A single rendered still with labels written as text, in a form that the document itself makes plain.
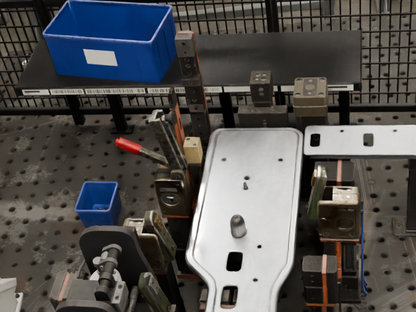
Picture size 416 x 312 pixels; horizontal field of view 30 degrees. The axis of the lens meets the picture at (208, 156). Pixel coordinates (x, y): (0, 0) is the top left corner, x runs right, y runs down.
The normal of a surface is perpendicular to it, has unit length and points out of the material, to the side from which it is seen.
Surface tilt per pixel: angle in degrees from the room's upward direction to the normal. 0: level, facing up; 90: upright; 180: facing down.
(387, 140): 0
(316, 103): 89
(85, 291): 0
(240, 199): 0
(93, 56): 90
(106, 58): 90
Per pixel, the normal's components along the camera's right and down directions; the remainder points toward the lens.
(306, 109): -0.15, 0.68
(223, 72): -0.14, -0.72
